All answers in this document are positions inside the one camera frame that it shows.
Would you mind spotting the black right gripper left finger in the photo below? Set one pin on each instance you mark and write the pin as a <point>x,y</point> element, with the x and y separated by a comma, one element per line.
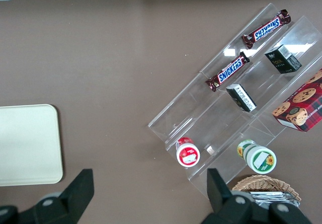
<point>80,191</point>

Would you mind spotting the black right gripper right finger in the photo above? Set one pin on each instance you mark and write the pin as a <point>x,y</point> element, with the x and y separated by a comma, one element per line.
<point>220,196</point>

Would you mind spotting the light wicker basket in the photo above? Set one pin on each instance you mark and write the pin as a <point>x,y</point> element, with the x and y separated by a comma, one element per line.
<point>261,182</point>

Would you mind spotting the aluminium foil tray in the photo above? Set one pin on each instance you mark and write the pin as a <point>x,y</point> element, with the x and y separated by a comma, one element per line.
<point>271,197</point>

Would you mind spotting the beige plastic tray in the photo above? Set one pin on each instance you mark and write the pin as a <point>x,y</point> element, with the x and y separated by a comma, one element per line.
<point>27,143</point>

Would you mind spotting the red lid cup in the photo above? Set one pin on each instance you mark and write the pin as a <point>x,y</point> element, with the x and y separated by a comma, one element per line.
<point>187,153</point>

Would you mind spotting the green lid cup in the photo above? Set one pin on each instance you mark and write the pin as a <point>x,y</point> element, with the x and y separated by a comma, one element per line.
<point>259,158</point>

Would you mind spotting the clear acrylic stepped display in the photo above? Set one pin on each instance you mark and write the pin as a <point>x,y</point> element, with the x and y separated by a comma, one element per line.
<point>191,113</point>

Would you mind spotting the small black carton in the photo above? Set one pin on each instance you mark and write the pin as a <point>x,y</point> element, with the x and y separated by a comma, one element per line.
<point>283,59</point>
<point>241,97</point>

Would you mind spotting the red plaid cookie box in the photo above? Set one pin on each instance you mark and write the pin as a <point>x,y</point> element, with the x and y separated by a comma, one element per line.
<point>302,108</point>

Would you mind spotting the snickers chocolate bar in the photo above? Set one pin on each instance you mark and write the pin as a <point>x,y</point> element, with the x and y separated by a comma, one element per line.
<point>268,29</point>
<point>227,72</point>

